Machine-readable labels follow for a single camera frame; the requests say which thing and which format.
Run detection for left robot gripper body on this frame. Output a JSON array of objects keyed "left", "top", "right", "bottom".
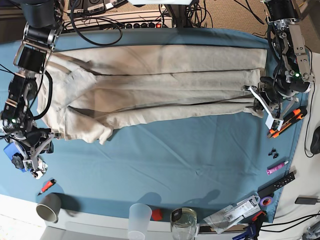
[{"left": 260, "top": 76, "right": 311, "bottom": 113}]

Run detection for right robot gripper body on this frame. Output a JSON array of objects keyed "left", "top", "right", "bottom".
[{"left": 7, "top": 127, "right": 53, "bottom": 157}]

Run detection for beige T-shirt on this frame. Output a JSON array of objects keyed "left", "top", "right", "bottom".
[{"left": 37, "top": 45, "right": 267, "bottom": 144}]

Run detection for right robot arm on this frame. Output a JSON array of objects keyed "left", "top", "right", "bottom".
[{"left": 0, "top": 0, "right": 63, "bottom": 161}]

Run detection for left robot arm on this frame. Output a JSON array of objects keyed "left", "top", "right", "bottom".
[{"left": 260, "top": 0, "right": 313, "bottom": 119}]

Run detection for white small caster toy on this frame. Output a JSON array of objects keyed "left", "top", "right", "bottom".
[{"left": 30, "top": 162, "right": 48, "bottom": 180}]

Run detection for black knob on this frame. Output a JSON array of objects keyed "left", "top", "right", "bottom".
[{"left": 11, "top": 153, "right": 25, "bottom": 170}]

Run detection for blue box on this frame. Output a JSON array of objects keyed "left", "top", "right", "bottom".
[{"left": 3, "top": 142, "right": 26, "bottom": 173}]

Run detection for orange black utility knife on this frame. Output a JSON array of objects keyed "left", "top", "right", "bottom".
[{"left": 267, "top": 105, "right": 308, "bottom": 139}]

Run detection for red black small tool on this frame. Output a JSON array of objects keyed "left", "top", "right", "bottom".
[{"left": 37, "top": 179, "right": 56, "bottom": 196}]

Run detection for small black clips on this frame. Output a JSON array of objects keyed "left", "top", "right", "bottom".
[{"left": 268, "top": 148, "right": 279, "bottom": 159}]

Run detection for grey mug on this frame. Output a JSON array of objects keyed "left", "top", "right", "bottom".
[{"left": 36, "top": 193, "right": 62, "bottom": 223}]

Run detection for purple glue tube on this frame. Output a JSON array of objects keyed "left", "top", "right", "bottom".
[{"left": 266, "top": 161, "right": 289, "bottom": 176}]

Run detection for blue table cloth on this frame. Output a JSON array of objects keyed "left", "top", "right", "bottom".
[{"left": 0, "top": 26, "right": 312, "bottom": 224}]

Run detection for black zip ties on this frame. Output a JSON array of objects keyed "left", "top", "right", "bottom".
[{"left": 0, "top": 64, "right": 15, "bottom": 75}]

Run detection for black perforated bar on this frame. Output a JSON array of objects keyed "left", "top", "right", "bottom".
[{"left": 257, "top": 169, "right": 297, "bottom": 199}]

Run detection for purple tape roll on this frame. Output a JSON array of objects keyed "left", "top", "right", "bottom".
[{"left": 259, "top": 196, "right": 273, "bottom": 207}]

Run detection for translucent plastic cup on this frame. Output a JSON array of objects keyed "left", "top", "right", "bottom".
[{"left": 127, "top": 203, "right": 152, "bottom": 240}]

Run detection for packaged item in plastic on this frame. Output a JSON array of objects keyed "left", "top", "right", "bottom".
[{"left": 203, "top": 195, "right": 261, "bottom": 234}]

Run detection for blue orange bar clamp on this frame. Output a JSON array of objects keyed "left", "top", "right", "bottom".
[{"left": 232, "top": 210, "right": 267, "bottom": 240}]

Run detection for red small block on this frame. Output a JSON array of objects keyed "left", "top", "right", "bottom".
[{"left": 151, "top": 208, "right": 163, "bottom": 221}]

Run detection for glass jar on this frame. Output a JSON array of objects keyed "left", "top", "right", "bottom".
[{"left": 170, "top": 207, "right": 197, "bottom": 240}]

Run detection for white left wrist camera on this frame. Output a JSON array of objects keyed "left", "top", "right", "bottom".
[{"left": 241, "top": 85, "right": 284, "bottom": 131}]

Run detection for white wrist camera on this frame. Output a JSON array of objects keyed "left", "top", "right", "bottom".
[
  {"left": 23, "top": 132, "right": 56, "bottom": 171},
  {"left": 241, "top": 85, "right": 284, "bottom": 131}
]

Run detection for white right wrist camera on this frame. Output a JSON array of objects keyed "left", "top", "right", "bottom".
[{"left": 23, "top": 132, "right": 56, "bottom": 171}]

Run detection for power strip with red switch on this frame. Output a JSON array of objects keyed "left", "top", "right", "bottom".
[{"left": 124, "top": 22, "right": 169, "bottom": 29}]

